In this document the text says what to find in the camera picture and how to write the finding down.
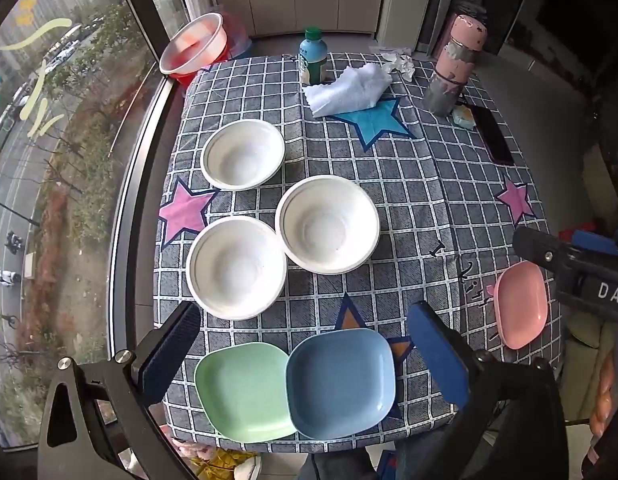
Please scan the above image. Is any black phone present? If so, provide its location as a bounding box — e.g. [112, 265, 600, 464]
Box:
[468, 104, 516, 166]

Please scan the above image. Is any small pale packet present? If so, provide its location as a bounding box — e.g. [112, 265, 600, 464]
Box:
[451, 105, 476, 129]

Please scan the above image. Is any pink and grey flask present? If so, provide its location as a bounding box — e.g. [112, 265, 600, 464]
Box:
[427, 14, 488, 117]

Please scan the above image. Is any red plastic basin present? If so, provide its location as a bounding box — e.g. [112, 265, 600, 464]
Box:
[169, 12, 253, 86]

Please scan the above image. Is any green bottle with white label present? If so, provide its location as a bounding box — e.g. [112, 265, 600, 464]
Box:
[299, 28, 328, 86]

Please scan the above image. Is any white cloth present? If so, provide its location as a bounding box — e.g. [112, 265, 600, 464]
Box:
[303, 62, 392, 117]

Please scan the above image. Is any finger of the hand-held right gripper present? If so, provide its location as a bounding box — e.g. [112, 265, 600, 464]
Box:
[559, 230, 618, 259]
[513, 226, 584, 281]

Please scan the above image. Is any checked star-print tablecloth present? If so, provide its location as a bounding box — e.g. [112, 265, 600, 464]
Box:
[154, 52, 564, 454]

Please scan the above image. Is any crumpled white tissue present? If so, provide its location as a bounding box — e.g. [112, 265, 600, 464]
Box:
[379, 48, 416, 81]

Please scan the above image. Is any blue square plate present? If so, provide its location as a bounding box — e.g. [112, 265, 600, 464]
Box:
[285, 328, 394, 439]

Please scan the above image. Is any yellow plush toy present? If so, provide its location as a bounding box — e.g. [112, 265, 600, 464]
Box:
[173, 439, 262, 480]

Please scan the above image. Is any green square plate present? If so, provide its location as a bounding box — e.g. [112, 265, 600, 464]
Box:
[194, 342, 297, 444]

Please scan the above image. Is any pink square plate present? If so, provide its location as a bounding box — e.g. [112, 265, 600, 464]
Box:
[493, 261, 548, 350]

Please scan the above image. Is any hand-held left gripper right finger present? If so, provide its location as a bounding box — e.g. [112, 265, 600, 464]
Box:
[406, 301, 570, 480]

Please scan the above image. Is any clear plastic basin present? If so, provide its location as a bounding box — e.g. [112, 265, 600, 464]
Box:
[159, 14, 230, 76]

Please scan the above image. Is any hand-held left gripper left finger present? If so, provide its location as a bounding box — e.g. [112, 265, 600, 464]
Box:
[36, 303, 202, 480]

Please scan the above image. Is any white paper bowl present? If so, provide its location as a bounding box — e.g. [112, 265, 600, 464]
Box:
[274, 175, 381, 275]
[200, 119, 286, 191]
[186, 217, 288, 321]

